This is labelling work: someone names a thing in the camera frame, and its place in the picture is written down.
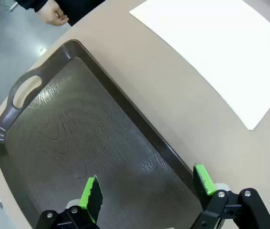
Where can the brown plastic serving tray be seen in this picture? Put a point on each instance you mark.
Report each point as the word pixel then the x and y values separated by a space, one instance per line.
pixel 77 131

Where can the person in black sweater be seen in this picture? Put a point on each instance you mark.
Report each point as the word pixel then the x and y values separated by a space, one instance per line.
pixel 82 9

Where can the person's right forearm black sleeve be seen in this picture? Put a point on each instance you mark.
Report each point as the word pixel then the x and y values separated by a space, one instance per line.
pixel 32 4

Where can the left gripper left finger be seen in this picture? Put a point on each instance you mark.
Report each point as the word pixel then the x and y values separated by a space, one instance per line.
pixel 90 202

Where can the white A4 paper sheet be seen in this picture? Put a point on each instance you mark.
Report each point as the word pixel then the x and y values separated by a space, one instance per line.
pixel 209 47

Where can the person's right hand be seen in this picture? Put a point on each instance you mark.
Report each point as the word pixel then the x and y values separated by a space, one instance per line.
pixel 51 14

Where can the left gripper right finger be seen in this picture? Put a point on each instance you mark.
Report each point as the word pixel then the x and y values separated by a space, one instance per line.
pixel 204 183

